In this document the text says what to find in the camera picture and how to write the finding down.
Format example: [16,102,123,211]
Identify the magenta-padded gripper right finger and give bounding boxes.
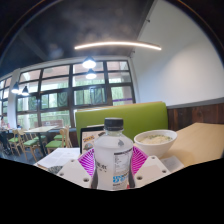
[128,145,171,189]

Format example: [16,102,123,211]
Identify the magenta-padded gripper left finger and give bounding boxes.
[56,148,99,189]

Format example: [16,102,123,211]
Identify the clear water bottle black cap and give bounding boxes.
[93,117,134,191]

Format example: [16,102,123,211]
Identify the white crumpled paper wrapper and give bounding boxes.
[160,155,185,174]

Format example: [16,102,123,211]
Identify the white printed paper sheet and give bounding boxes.
[34,147,82,170]

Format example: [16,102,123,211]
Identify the white ceramic bowl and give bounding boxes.
[133,129,178,159]

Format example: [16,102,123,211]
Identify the black tablet with stickers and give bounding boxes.
[79,124,106,155]

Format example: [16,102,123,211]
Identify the wooden chairs with green seats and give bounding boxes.
[7,125,74,163]

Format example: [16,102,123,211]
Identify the light wooden dining table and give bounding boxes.
[23,125,58,158]

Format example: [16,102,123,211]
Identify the green upholstered bench backrest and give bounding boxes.
[74,101,169,148]

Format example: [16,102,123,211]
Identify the large black-framed window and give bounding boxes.
[0,59,137,129]

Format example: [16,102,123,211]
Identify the person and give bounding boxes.
[0,117,10,155]

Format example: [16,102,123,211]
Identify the black pendant ceiling lamps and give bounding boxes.
[10,56,98,98]

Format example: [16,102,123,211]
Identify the curved linear ceiling light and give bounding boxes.
[73,40,163,52]

